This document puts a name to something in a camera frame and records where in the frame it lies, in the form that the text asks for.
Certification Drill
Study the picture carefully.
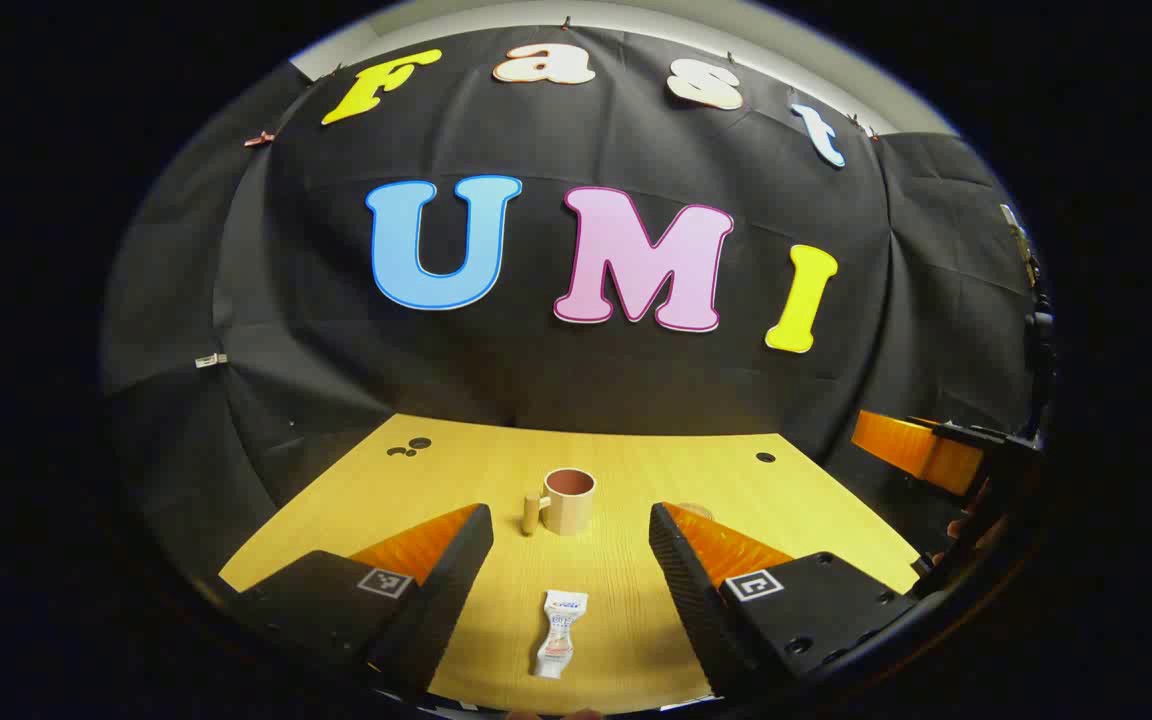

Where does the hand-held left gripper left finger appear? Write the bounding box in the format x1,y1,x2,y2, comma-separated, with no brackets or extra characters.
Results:
221,503,494,698

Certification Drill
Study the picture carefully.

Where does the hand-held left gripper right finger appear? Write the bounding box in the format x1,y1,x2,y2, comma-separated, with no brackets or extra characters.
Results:
648,502,922,701

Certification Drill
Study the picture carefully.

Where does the white toothpaste tube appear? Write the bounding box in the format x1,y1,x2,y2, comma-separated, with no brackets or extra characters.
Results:
534,589,589,680

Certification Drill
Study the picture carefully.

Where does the beige cup with handle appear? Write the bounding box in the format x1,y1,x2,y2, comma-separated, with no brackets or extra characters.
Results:
521,467,598,537

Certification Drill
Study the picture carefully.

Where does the yellow wooden desktop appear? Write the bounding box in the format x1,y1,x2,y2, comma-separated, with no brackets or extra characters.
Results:
219,413,922,716

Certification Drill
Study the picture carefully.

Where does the black backdrop cloth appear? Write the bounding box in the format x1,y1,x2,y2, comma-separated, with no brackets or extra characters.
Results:
101,25,1052,591

